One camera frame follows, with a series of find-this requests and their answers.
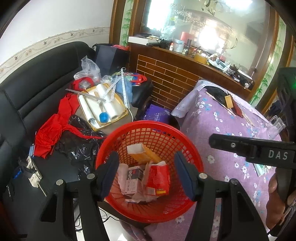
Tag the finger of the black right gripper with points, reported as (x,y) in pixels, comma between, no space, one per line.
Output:
(258,151)

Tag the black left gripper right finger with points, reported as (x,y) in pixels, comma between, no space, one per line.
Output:
(239,218)

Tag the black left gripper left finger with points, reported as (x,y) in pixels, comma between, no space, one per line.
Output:
(56,219)

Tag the white tissue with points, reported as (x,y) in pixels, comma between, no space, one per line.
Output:
(137,198)

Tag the white blue barcode box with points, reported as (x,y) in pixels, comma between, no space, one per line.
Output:
(130,179)

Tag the orange medicine box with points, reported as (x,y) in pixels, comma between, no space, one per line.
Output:
(142,154)

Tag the green tissue packet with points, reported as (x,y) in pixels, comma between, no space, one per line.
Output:
(261,169)

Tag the right hand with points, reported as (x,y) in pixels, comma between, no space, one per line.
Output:
(275,206)

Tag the red packet on table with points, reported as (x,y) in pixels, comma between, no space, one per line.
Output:
(237,109)

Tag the black garbage bag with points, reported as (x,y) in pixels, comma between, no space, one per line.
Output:
(80,152)

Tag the red cloth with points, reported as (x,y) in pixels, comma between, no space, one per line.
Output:
(50,132)

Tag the purple floral tablecloth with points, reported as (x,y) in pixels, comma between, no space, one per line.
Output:
(200,116)

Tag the red plastic basket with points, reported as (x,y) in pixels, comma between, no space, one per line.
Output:
(165,141)

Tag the yellow tray with rolls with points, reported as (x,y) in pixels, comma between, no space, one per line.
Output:
(104,108)

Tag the purple bag on floor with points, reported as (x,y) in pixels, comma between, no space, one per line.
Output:
(156,113)

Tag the black leather sofa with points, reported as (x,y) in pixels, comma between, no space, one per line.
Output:
(29,97)

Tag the wooden brick-pattern counter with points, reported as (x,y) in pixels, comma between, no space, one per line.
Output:
(239,45)

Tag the clear plastic bag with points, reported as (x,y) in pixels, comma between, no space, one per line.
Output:
(89,69)

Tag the blue cloth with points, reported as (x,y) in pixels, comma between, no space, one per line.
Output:
(128,89)

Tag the black shopping bag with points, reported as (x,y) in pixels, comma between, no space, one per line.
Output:
(109,58)

